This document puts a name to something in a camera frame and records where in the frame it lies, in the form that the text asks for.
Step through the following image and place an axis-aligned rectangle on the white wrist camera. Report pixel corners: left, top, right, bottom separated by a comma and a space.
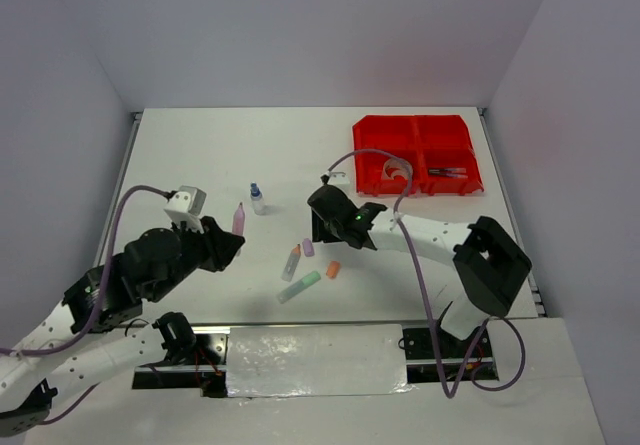
164, 186, 207, 234
321, 171, 351, 187

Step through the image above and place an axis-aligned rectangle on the orange-tip grey highlighter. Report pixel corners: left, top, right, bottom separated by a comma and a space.
281, 244, 301, 282

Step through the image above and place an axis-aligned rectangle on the clear blue-cap spray bottle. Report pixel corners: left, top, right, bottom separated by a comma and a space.
250, 182, 266, 215

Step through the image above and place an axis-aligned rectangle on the orange highlighter cap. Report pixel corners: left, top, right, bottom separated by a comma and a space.
326, 261, 341, 279

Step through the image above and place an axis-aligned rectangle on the purple highlighter cap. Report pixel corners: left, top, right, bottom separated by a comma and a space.
302, 238, 315, 257

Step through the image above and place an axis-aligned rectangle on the blue pen with label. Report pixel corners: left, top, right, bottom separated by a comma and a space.
427, 167, 467, 175

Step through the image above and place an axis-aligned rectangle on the silver foil covered plate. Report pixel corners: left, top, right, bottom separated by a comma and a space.
226, 324, 411, 398

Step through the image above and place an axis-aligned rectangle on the green highlighter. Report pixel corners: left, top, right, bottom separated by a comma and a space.
277, 271, 321, 304

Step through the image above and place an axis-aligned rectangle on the dark blue pen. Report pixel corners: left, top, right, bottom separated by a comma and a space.
428, 173, 469, 180

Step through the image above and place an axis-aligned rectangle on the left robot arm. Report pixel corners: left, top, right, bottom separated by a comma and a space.
1, 217, 245, 437

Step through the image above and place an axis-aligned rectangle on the large silver tape roll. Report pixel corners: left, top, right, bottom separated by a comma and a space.
381, 158, 413, 182

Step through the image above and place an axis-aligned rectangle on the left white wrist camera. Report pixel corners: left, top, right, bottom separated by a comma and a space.
164, 186, 207, 234

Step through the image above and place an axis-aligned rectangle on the pink highlighter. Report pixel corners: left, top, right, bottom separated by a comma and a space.
232, 202, 246, 236

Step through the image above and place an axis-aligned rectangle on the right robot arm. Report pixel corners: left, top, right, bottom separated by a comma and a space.
307, 185, 532, 356

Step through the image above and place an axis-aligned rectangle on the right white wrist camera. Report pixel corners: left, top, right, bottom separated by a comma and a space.
321, 171, 351, 187

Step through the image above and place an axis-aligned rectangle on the red compartment bin tray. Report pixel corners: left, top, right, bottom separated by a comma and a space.
352, 115, 484, 196

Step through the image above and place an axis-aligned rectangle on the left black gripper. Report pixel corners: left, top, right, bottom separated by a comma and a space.
149, 213, 247, 301

